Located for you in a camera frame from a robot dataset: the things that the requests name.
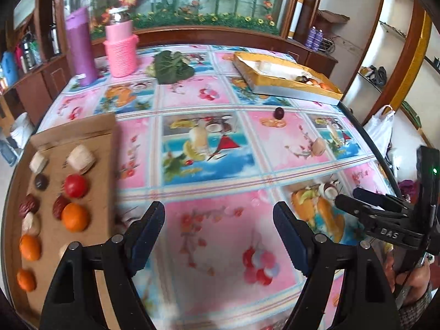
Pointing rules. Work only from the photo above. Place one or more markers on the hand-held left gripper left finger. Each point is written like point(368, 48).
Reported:
point(151, 240)

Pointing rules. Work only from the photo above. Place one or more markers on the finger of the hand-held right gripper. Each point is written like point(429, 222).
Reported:
point(388, 202)
point(388, 232)

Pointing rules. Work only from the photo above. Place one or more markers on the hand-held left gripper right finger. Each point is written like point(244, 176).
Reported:
point(290, 242)

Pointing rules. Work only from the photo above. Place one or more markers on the orange mandarin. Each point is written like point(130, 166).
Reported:
point(30, 247)
point(25, 279)
point(75, 217)
point(325, 85)

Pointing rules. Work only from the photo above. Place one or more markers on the brown cardboard tray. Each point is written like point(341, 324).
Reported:
point(98, 178)

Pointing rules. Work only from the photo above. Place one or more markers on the red date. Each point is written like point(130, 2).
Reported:
point(31, 203)
point(59, 207)

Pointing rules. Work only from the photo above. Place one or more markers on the person's right forearm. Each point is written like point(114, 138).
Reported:
point(416, 312)

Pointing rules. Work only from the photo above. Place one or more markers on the person's right hand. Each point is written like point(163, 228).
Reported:
point(417, 282)

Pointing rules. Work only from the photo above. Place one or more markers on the purple bag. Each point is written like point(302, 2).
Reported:
point(407, 187)

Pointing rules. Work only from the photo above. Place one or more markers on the white plastic bag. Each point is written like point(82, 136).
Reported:
point(380, 130)

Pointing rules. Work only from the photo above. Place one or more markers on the printed tablecloth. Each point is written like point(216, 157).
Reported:
point(223, 213)

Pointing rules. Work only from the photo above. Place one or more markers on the red tomato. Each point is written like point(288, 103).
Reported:
point(75, 185)

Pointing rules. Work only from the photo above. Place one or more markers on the dark plum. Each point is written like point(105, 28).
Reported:
point(41, 181)
point(278, 112)
point(302, 78)

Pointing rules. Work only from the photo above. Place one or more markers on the black object on shelf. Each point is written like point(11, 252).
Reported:
point(376, 74)

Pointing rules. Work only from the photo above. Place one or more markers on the white shelf unit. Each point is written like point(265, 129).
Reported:
point(388, 41)

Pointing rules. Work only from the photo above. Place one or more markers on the yellow flat box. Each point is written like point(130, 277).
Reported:
point(268, 75)

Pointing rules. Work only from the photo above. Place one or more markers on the grey plastic bottle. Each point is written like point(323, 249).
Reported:
point(7, 153)

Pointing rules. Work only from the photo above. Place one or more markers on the white plastic bucket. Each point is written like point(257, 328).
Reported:
point(21, 129)

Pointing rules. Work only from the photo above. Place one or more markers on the green leafy vegetable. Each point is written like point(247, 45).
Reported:
point(172, 67)

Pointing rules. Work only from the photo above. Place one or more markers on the purple bottle pack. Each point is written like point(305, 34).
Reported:
point(315, 37)

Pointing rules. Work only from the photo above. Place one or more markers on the wooden cabinet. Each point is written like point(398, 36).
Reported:
point(31, 89)

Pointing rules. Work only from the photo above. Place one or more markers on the brown cardboard scrap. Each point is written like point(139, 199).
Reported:
point(333, 16)

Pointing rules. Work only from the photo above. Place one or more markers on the pink knit-sleeve bottle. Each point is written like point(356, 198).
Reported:
point(120, 48)

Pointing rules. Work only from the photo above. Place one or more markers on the purple thermos bottle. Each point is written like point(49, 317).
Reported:
point(80, 48)

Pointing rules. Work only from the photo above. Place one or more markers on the blue thermos jug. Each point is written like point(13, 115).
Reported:
point(9, 68)

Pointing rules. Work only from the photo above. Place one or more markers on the steel vacuum flask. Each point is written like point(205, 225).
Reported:
point(54, 39)

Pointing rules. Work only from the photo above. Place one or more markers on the black silver thermos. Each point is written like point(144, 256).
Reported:
point(28, 53)

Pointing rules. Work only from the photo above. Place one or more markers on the red thermos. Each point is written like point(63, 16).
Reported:
point(19, 58)

